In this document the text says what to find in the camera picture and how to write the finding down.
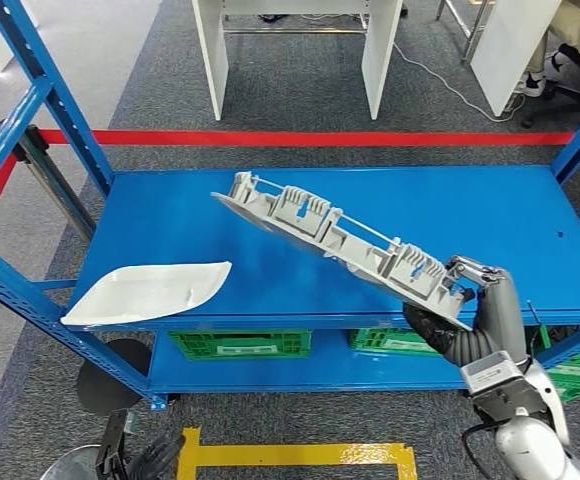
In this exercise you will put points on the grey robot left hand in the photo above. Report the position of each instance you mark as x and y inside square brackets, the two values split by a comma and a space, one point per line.
[160, 460]

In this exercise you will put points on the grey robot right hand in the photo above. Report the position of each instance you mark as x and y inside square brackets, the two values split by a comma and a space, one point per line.
[502, 318]

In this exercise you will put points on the grey plastic hubcap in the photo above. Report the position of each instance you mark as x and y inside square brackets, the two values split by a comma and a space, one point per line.
[405, 272]

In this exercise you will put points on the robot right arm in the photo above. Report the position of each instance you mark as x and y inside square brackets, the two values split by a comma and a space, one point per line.
[530, 457]

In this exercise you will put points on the white plastic trim part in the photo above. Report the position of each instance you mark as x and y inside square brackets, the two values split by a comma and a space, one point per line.
[140, 295]

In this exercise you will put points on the blue metal shelf rack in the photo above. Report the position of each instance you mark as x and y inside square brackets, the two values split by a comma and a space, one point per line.
[220, 212]

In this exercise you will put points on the barrier stanchion dark base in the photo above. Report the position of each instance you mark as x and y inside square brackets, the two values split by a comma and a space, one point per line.
[113, 383]

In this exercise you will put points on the white desk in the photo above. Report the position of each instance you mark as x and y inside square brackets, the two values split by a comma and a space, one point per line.
[510, 53]
[380, 60]

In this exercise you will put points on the person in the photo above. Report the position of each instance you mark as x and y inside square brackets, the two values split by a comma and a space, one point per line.
[570, 26]

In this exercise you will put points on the chrome desk frame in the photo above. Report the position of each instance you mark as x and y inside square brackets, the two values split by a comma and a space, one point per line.
[471, 33]

